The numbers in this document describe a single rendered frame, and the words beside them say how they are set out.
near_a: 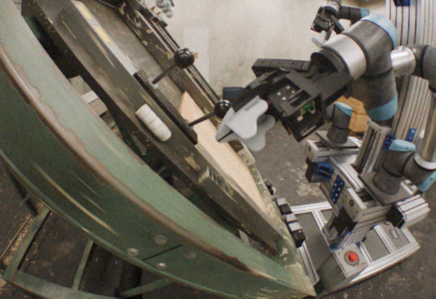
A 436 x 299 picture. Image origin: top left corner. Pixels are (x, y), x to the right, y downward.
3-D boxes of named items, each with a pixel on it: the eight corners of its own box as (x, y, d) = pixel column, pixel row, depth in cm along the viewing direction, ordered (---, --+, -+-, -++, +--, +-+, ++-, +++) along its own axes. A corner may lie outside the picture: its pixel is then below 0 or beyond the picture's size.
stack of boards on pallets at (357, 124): (381, 137, 341) (390, 105, 306) (351, 137, 338) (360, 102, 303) (330, 104, 561) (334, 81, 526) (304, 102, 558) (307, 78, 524)
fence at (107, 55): (274, 242, 65) (283, 237, 64) (58, 13, 24) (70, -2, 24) (270, 232, 69) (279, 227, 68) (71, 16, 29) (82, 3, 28)
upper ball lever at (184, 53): (149, 98, 37) (193, 65, 29) (137, 84, 35) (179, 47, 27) (159, 89, 40) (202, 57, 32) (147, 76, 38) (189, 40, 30)
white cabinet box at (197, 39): (209, 109, 485) (208, 26, 394) (187, 109, 484) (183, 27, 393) (209, 102, 540) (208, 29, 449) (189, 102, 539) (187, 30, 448)
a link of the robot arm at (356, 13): (355, 65, 100) (370, 20, 58) (340, 63, 106) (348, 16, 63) (356, 51, 100) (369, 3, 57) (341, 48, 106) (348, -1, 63)
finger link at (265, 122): (227, 163, 26) (283, 125, 25) (214, 135, 30) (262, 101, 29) (236, 171, 28) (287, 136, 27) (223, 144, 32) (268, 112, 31)
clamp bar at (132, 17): (246, 170, 107) (281, 147, 103) (99, -8, 57) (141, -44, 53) (242, 161, 116) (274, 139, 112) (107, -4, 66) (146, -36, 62)
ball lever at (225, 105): (185, 139, 42) (234, 120, 34) (174, 127, 40) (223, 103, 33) (192, 128, 45) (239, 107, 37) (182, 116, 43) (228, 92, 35)
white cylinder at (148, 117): (133, 116, 33) (160, 145, 37) (143, 106, 33) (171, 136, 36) (137, 110, 36) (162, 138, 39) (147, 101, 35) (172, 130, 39)
